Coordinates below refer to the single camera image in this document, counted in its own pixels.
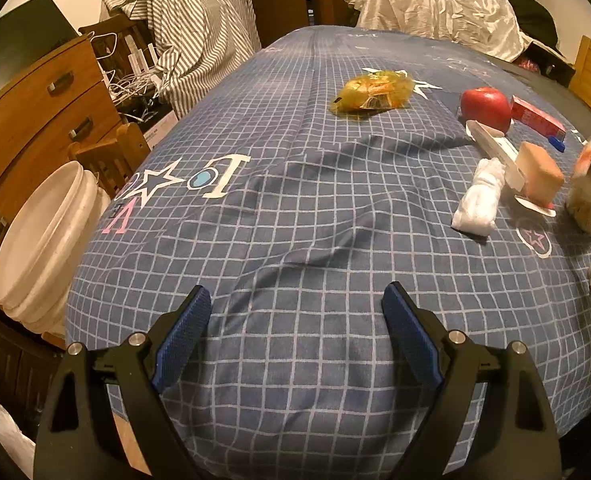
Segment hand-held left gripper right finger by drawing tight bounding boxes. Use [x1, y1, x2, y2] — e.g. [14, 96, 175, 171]
[381, 281, 562, 480]

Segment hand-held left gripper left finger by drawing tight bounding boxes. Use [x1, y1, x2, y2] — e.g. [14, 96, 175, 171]
[33, 284, 212, 480]

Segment brown paper box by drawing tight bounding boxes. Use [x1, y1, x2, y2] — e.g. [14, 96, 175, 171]
[565, 172, 591, 233]

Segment white plastic bucket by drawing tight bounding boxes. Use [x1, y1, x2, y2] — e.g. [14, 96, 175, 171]
[0, 161, 109, 336]

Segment dark grey bed sheet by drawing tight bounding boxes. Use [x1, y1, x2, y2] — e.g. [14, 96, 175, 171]
[495, 57, 591, 133]

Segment pink box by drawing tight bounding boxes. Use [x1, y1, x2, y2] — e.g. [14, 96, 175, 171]
[510, 95, 566, 138]

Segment long white box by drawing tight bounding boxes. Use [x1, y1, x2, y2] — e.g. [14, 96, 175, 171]
[464, 120, 526, 193]

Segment dark nightstand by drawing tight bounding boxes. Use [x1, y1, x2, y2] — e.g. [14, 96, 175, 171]
[523, 40, 576, 83]

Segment rolled white sock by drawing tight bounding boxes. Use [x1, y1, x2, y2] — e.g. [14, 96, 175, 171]
[451, 157, 506, 236]

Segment red apple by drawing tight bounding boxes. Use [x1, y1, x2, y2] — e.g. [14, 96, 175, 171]
[459, 87, 512, 132]

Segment blue checked blanket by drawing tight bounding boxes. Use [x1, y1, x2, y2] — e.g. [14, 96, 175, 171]
[66, 25, 591, 468]

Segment black cloth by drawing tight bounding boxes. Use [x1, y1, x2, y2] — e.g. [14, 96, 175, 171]
[503, 0, 561, 53]

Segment small light wooden chair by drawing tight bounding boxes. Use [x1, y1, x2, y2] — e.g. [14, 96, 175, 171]
[68, 122, 150, 198]

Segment white satin cloth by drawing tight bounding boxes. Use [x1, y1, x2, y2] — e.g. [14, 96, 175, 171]
[345, 0, 526, 61]
[0, 380, 36, 480]

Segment yellow plastic bag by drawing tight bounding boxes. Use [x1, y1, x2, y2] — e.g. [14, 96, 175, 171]
[330, 71, 415, 115]

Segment wooden dresser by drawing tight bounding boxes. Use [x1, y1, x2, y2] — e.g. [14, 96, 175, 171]
[0, 35, 126, 306]

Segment white router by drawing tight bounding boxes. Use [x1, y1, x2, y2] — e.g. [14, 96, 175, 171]
[126, 35, 159, 76]

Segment striped shirt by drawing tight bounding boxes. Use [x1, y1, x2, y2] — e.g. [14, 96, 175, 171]
[100, 0, 261, 117]

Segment dark wooden chair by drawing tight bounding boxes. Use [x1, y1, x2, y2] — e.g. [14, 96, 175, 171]
[78, 14, 156, 61]

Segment black flat screen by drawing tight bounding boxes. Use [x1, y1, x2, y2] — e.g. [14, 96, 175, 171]
[0, 0, 79, 56]

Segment tangle of white cables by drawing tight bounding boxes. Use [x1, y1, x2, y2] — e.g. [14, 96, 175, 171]
[103, 67, 164, 121]

